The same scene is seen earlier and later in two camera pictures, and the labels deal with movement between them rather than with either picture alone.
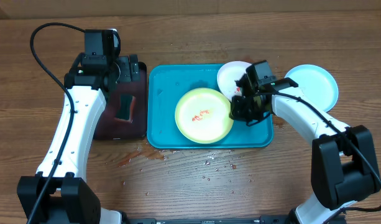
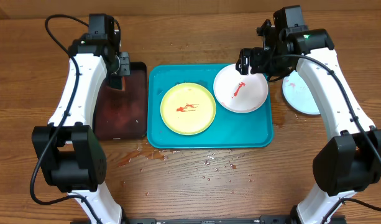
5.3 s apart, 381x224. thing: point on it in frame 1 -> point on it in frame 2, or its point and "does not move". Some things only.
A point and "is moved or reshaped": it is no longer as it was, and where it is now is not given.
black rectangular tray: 125,115 does not move
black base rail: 273,219 does not move
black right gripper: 240,103 -> 257,58
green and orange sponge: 126,107 is moved or reshaped
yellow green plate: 202,116 is moved or reshaped
